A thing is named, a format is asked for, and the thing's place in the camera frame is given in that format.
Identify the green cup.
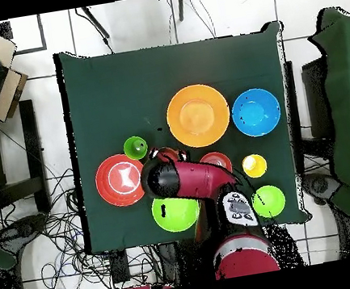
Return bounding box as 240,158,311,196
121,134,150,162

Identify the large orange bowl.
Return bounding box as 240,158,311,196
162,79,235,153

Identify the small red bowl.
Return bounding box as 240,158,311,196
198,149,234,178

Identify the large green bowl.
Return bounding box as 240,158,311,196
150,191,205,237

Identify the dark green table cloth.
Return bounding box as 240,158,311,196
53,17,314,258

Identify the wide red bowl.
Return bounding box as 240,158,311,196
91,150,150,211

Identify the yellow cup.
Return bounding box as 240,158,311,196
240,152,270,181

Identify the large blue bowl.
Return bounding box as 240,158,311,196
227,84,285,141

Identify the small green bowl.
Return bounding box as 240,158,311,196
250,182,289,221

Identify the black tripod leg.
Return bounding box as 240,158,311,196
75,2,112,45
175,0,189,23

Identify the tangle of floor cables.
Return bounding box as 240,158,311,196
0,155,166,289

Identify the black stool frame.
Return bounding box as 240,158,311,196
0,98,53,222

